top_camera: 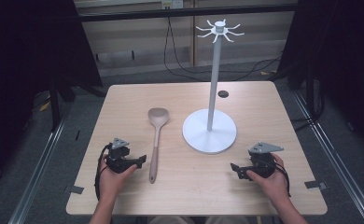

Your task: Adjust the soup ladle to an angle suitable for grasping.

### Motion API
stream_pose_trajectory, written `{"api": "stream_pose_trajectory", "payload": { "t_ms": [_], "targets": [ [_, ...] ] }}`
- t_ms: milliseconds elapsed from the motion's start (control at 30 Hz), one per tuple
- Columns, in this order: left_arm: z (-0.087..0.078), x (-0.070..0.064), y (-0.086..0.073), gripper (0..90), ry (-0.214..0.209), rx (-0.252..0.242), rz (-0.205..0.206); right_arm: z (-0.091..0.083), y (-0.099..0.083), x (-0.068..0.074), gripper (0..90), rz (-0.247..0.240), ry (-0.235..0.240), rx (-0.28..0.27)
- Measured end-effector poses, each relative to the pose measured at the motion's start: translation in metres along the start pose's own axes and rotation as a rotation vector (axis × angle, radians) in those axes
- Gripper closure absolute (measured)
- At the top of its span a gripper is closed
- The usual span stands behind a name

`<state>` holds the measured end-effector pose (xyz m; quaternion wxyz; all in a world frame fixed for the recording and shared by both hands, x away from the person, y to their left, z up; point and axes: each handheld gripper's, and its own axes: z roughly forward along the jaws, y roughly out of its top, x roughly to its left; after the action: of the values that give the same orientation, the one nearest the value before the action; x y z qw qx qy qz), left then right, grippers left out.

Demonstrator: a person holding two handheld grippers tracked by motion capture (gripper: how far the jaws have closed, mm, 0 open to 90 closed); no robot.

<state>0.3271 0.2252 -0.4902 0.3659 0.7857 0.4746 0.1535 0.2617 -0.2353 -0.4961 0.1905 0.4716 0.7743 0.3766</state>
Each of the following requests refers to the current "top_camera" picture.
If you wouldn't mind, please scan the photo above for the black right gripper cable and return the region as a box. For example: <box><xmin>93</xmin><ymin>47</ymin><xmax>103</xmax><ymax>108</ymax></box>
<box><xmin>273</xmin><ymin>161</ymin><xmax>292</xmax><ymax>198</ymax></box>

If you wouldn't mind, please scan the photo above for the black floor cable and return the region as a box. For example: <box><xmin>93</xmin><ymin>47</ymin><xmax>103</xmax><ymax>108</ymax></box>
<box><xmin>212</xmin><ymin>55</ymin><xmax>283</xmax><ymax>82</ymax></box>
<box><xmin>162</xmin><ymin>17</ymin><xmax>214</xmax><ymax>83</ymax></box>

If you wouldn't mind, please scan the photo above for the white hook rack stand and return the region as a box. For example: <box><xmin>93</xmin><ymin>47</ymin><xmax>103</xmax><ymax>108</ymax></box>
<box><xmin>182</xmin><ymin>19</ymin><xmax>245</xmax><ymax>155</ymax></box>

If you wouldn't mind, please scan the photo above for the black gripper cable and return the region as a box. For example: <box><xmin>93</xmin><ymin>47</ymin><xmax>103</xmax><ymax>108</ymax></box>
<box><xmin>273</xmin><ymin>161</ymin><xmax>292</xmax><ymax>198</ymax></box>
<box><xmin>93</xmin><ymin>143</ymin><xmax>113</xmax><ymax>201</ymax></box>

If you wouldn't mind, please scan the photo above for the person's left hand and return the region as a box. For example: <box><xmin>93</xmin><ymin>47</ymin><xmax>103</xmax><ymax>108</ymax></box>
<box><xmin>98</xmin><ymin>157</ymin><xmax>138</xmax><ymax>203</ymax></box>

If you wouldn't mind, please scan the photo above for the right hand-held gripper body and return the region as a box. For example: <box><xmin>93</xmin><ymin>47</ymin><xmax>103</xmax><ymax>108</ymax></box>
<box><xmin>245</xmin><ymin>141</ymin><xmax>285</xmax><ymax>179</ymax></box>

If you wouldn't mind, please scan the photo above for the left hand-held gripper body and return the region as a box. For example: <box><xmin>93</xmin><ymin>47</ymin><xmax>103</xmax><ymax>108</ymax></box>
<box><xmin>105</xmin><ymin>137</ymin><xmax>141</xmax><ymax>175</ymax></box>

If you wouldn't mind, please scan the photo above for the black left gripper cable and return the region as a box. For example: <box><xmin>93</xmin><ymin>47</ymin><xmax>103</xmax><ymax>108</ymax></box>
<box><xmin>93</xmin><ymin>143</ymin><xmax>113</xmax><ymax>201</ymax></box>

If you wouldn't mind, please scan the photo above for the wooden spoon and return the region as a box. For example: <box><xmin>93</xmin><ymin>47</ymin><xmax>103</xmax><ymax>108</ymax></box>
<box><xmin>147</xmin><ymin>107</ymin><xmax>170</xmax><ymax>185</ymax></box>

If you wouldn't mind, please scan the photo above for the metal floor rail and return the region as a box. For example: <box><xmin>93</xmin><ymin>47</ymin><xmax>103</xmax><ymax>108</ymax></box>
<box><xmin>7</xmin><ymin>104</ymin><xmax>74</xmax><ymax>224</ymax></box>
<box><xmin>291</xmin><ymin>89</ymin><xmax>364</xmax><ymax>224</ymax></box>

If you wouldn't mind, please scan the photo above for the black curtain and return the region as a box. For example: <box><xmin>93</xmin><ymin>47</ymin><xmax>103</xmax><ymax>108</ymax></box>
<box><xmin>276</xmin><ymin>0</ymin><xmax>364</xmax><ymax>158</ymax></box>
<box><xmin>0</xmin><ymin>0</ymin><xmax>104</xmax><ymax>194</ymax></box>

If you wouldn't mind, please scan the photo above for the black horizontal bar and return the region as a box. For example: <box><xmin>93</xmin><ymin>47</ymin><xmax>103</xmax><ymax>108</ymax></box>
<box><xmin>77</xmin><ymin>3</ymin><xmax>299</xmax><ymax>22</ymax></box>

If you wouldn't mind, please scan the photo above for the white wall socket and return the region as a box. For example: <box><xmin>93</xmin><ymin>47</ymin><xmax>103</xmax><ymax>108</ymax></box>
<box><xmin>161</xmin><ymin>0</ymin><xmax>185</xmax><ymax>10</ymax></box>

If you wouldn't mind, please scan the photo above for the grey tape piece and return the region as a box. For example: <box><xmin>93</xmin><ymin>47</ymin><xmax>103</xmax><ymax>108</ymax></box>
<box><xmin>303</xmin><ymin>179</ymin><xmax>329</xmax><ymax>191</ymax></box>
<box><xmin>63</xmin><ymin>185</ymin><xmax>85</xmax><ymax>196</ymax></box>

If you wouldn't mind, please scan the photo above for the person's right hand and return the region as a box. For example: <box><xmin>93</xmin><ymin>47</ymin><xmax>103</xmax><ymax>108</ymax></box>
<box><xmin>245</xmin><ymin>152</ymin><xmax>292</xmax><ymax>207</ymax></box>

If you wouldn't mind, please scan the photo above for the black stand leg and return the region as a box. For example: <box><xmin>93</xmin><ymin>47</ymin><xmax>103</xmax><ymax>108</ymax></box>
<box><xmin>49</xmin><ymin>81</ymin><xmax>63</xmax><ymax>133</ymax></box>

